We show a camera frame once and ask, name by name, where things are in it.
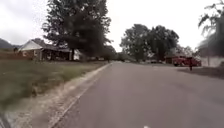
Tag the small dark tree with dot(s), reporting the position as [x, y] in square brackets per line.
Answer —
[109, 53]

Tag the group of broad trees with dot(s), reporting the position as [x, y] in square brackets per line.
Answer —
[146, 41]

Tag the grey asphalt road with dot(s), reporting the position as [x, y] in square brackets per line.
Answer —
[140, 96]

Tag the large dark tree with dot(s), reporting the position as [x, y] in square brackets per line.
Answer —
[80, 26]

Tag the red pickup truck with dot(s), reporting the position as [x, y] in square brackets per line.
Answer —
[181, 61]

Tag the pale concrete gutter strip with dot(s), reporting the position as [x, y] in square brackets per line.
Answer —
[50, 103]

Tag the grass lawn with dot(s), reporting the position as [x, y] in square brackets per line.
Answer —
[30, 76]

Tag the red brick house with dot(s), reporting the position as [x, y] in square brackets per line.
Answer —
[30, 47]

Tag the grass verge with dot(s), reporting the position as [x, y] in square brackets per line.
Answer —
[206, 71]

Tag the white building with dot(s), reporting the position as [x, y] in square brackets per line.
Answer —
[213, 62]

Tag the distant wooded hill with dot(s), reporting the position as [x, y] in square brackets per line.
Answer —
[6, 45]

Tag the tall leafy tree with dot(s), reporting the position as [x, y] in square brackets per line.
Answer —
[216, 36]

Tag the mailbox on post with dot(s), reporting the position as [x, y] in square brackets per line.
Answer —
[190, 65]

